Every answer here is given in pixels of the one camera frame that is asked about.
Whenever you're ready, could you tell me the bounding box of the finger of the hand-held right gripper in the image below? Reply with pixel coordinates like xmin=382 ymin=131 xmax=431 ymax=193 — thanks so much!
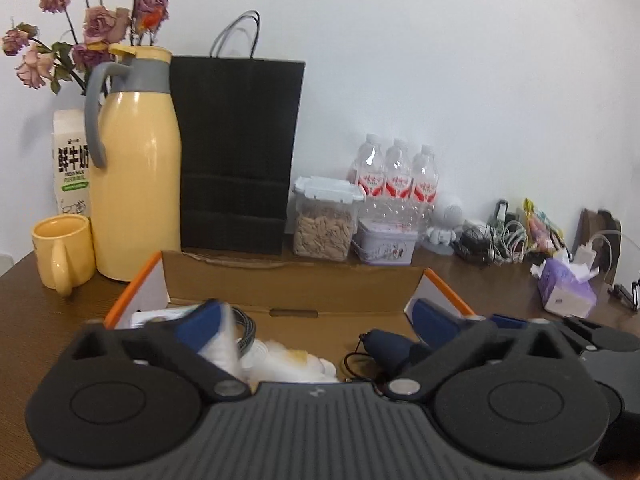
xmin=552 ymin=317 xmax=640 ymax=353
xmin=490 ymin=314 xmax=531 ymax=331

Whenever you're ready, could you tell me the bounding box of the white printed tin box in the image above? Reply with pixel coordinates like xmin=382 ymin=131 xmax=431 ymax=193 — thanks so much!
xmin=352 ymin=217 xmax=418 ymax=266

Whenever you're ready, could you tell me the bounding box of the purple tissue pack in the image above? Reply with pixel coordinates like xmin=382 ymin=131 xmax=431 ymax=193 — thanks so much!
xmin=531 ymin=257 xmax=598 ymax=320

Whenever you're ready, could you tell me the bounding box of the brown wooden board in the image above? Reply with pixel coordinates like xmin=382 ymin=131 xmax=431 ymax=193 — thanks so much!
xmin=580 ymin=208 xmax=622 ymax=261

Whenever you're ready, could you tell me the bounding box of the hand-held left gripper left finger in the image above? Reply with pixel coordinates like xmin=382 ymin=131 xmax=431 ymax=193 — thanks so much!
xmin=70 ymin=300 xmax=251 ymax=403

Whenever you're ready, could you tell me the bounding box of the dark blue pouch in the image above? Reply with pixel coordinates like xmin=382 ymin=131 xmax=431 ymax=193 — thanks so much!
xmin=345 ymin=329 xmax=433 ymax=383

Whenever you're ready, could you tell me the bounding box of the white milk carton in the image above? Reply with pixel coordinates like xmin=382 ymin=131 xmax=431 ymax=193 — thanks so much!
xmin=52 ymin=109 xmax=93 ymax=218

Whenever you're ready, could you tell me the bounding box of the yellow mug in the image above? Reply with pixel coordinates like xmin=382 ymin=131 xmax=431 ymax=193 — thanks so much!
xmin=31 ymin=214 xmax=96 ymax=296

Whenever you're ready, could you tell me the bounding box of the clear water bottle red label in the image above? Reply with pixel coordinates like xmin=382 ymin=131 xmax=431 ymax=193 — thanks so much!
xmin=352 ymin=133 xmax=386 ymax=221
xmin=411 ymin=144 xmax=441 ymax=221
xmin=384 ymin=138 xmax=413 ymax=221

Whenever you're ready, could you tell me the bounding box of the clear seed container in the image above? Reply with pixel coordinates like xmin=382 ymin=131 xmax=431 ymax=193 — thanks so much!
xmin=292 ymin=176 xmax=366 ymax=262

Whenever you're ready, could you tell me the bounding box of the white cable bundle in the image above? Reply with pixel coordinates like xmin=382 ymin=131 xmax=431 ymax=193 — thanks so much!
xmin=487 ymin=220 xmax=531 ymax=265

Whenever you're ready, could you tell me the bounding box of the grey braided cable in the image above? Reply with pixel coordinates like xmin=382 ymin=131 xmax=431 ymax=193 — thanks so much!
xmin=232 ymin=307 xmax=258 ymax=358

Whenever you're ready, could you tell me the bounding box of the orange cardboard box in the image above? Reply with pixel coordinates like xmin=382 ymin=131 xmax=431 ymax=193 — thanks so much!
xmin=103 ymin=250 xmax=478 ymax=386

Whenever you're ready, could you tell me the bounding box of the colourful snack packet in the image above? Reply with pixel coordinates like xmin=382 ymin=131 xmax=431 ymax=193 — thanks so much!
xmin=522 ymin=197 xmax=568 ymax=256

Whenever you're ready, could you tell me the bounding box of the yellow white plush hamster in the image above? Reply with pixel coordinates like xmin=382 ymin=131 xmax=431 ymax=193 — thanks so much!
xmin=240 ymin=337 xmax=341 ymax=386

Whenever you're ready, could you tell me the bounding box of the white charger adapter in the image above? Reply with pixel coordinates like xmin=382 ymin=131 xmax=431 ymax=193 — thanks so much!
xmin=572 ymin=230 xmax=626 ymax=267

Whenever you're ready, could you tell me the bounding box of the white robot speaker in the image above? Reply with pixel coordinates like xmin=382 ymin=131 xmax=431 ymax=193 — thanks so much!
xmin=425 ymin=194 xmax=465 ymax=256

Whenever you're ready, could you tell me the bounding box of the dried pink rose bouquet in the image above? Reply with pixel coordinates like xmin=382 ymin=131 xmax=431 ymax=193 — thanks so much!
xmin=1 ymin=0 xmax=171 ymax=96

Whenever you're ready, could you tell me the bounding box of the black charger cable bundle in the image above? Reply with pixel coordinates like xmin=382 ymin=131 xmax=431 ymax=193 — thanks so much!
xmin=452 ymin=220 xmax=493 ymax=266

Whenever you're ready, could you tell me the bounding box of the yellow thermos jug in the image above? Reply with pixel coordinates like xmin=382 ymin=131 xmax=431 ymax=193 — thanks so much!
xmin=84 ymin=44 xmax=182 ymax=282

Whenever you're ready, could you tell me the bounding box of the black stand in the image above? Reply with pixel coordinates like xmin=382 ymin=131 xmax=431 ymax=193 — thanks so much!
xmin=607 ymin=270 xmax=640 ymax=311

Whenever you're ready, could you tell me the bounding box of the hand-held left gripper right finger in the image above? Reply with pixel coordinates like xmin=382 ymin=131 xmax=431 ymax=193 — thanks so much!
xmin=385 ymin=299 xmax=581 ymax=403

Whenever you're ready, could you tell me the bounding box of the black paper bag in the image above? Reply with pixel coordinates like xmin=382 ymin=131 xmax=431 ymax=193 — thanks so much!
xmin=170 ymin=10 xmax=306 ymax=256

